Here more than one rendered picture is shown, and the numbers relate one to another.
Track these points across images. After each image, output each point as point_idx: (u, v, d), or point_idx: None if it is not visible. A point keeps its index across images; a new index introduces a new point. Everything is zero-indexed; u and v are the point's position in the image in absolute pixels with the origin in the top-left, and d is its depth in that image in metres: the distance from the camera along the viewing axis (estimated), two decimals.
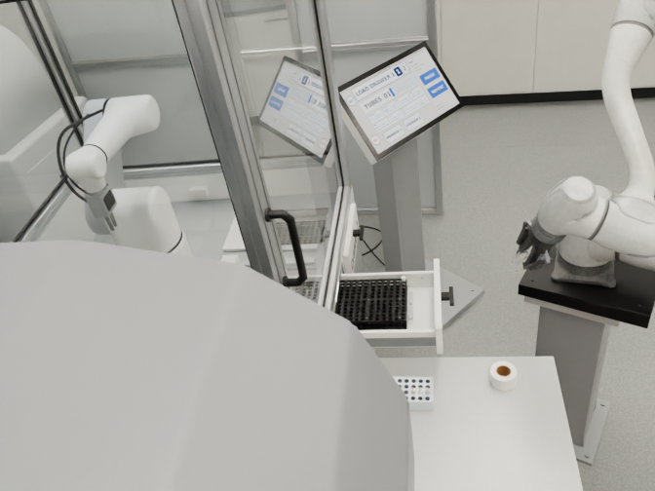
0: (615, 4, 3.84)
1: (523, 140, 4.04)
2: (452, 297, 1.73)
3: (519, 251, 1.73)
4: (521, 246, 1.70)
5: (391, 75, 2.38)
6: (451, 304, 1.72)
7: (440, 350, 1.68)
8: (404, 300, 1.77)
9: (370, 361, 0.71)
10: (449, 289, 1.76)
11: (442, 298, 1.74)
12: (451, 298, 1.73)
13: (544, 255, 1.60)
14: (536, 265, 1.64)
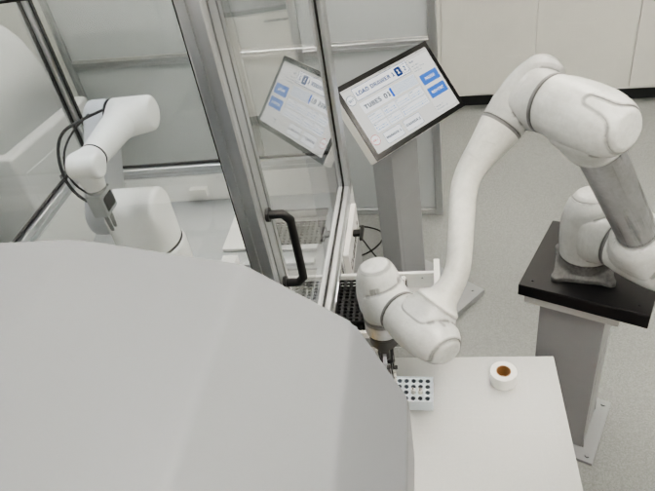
0: (615, 4, 3.84)
1: (523, 140, 4.04)
2: None
3: None
4: None
5: (391, 75, 2.38)
6: None
7: None
8: None
9: (370, 361, 0.71)
10: None
11: None
12: None
13: (383, 360, 1.51)
14: None
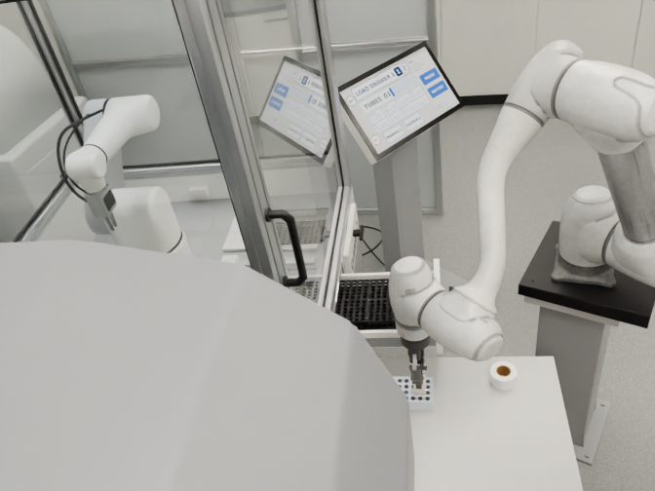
0: (615, 4, 3.84)
1: None
2: None
3: None
4: None
5: (391, 75, 2.38)
6: None
7: (440, 350, 1.68)
8: None
9: (370, 361, 0.71)
10: (449, 289, 1.76)
11: None
12: None
13: (412, 360, 1.50)
14: (410, 374, 1.53)
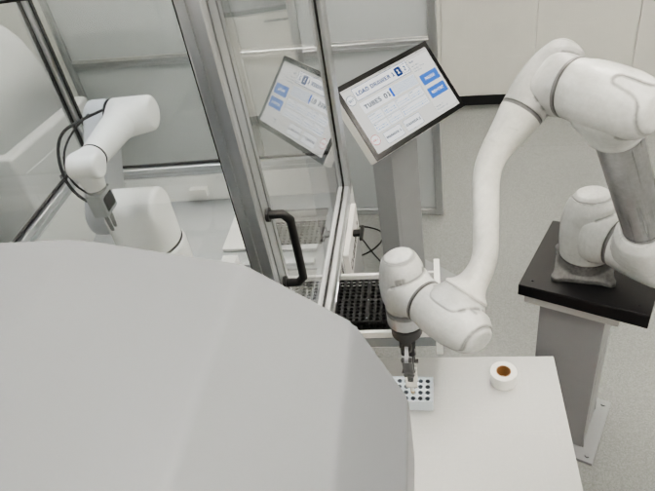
0: (615, 4, 3.84)
1: (523, 140, 4.04)
2: None
3: None
4: None
5: (391, 75, 2.38)
6: None
7: (440, 350, 1.68)
8: None
9: (370, 361, 0.71)
10: None
11: None
12: None
13: (404, 354, 1.48)
14: (403, 367, 1.51)
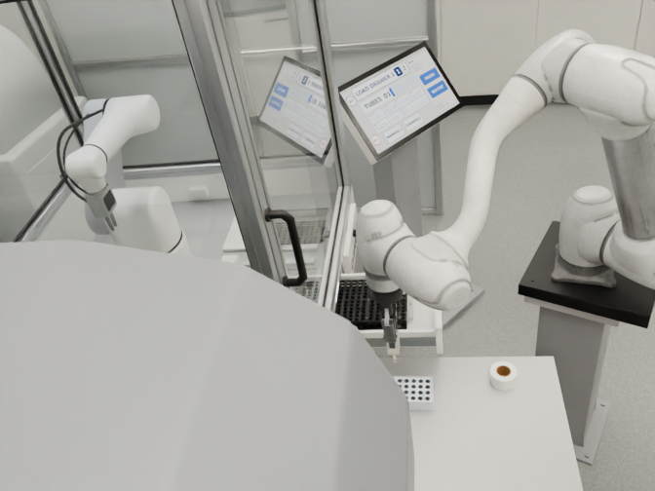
0: (615, 4, 3.84)
1: (523, 140, 4.04)
2: None
3: None
4: None
5: (391, 75, 2.38)
6: None
7: (440, 350, 1.68)
8: (404, 300, 1.77)
9: (370, 361, 0.71)
10: None
11: None
12: None
13: (385, 316, 1.41)
14: (383, 330, 1.44)
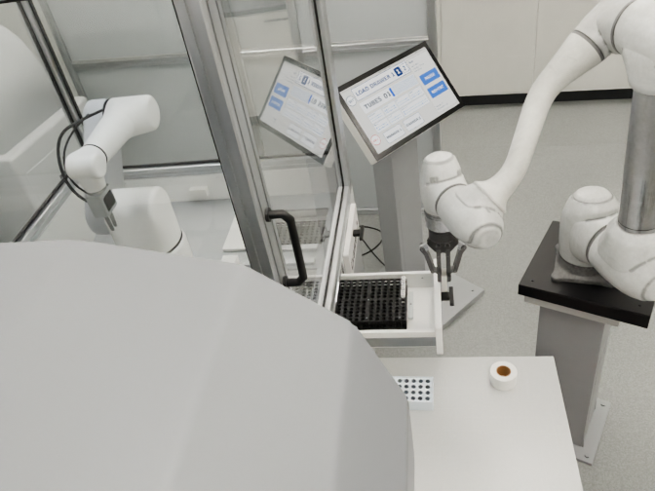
0: None
1: None
2: (452, 297, 1.73)
3: (440, 276, 1.74)
4: (439, 268, 1.71)
5: (391, 75, 2.38)
6: (451, 304, 1.72)
7: (440, 350, 1.68)
8: (404, 300, 1.77)
9: (370, 361, 0.71)
10: (449, 289, 1.76)
11: (442, 298, 1.74)
12: (451, 298, 1.73)
13: (459, 244, 1.66)
14: (459, 259, 1.68)
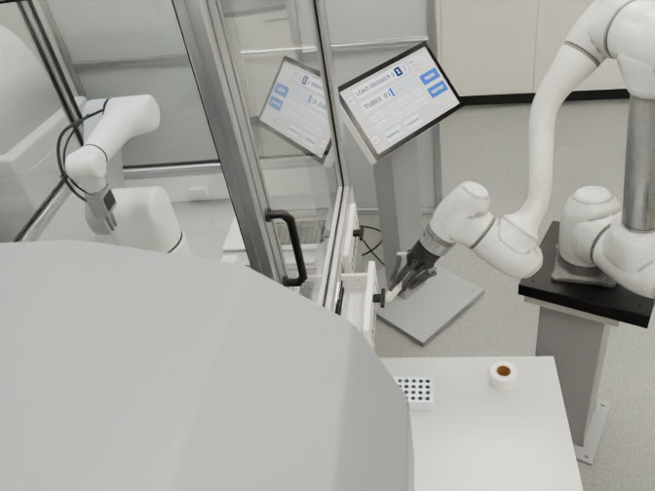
0: None
1: (523, 140, 4.04)
2: (383, 299, 1.77)
3: (394, 286, 1.74)
4: (400, 280, 1.71)
5: (391, 75, 2.38)
6: (382, 306, 1.75)
7: None
8: (338, 302, 1.81)
9: (370, 361, 0.71)
10: (381, 291, 1.79)
11: (373, 300, 1.77)
12: (382, 300, 1.77)
13: (432, 268, 1.69)
14: (423, 281, 1.71)
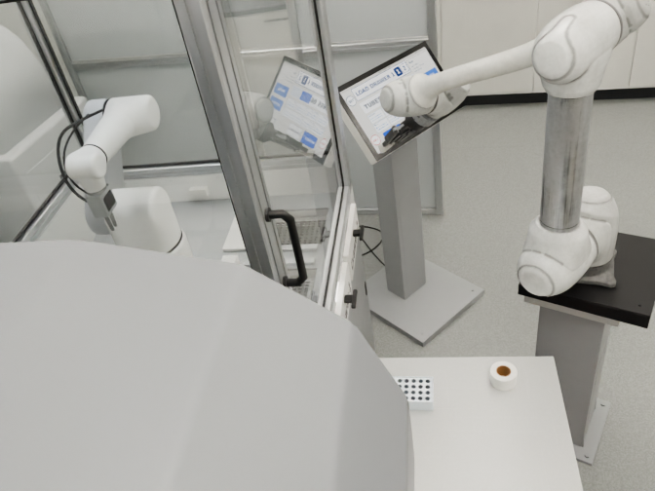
0: None
1: (523, 140, 4.04)
2: (355, 300, 1.78)
3: (388, 143, 2.15)
4: (394, 140, 2.11)
5: (391, 75, 2.38)
6: (353, 307, 1.77)
7: None
8: None
9: (370, 361, 0.71)
10: (353, 292, 1.81)
11: (344, 301, 1.79)
12: (353, 301, 1.78)
13: None
14: (410, 133, 2.12)
